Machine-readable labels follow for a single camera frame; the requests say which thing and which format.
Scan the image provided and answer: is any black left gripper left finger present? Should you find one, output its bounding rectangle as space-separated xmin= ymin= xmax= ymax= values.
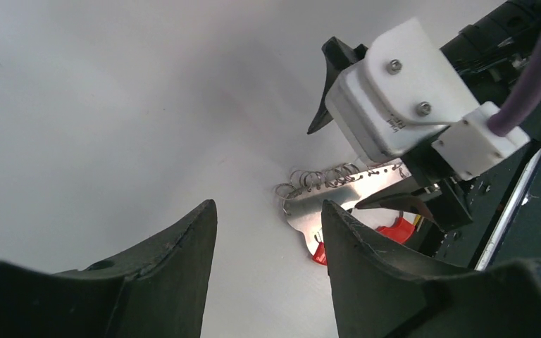
xmin=0 ymin=200 xmax=218 ymax=337

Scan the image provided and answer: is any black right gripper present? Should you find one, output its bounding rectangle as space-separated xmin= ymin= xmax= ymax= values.
xmin=355 ymin=1 xmax=541 ymax=232

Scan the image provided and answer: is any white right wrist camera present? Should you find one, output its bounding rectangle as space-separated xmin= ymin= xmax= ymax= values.
xmin=325 ymin=18 xmax=530 ymax=180

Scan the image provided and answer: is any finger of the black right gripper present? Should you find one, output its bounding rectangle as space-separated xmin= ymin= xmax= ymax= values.
xmin=307 ymin=37 xmax=368 ymax=134

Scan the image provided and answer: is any red-handled metal key holder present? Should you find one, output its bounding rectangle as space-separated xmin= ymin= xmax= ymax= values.
xmin=274 ymin=160 xmax=409 ymax=265

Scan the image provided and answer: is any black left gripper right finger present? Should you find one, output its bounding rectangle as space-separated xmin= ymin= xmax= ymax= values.
xmin=321 ymin=201 xmax=541 ymax=337

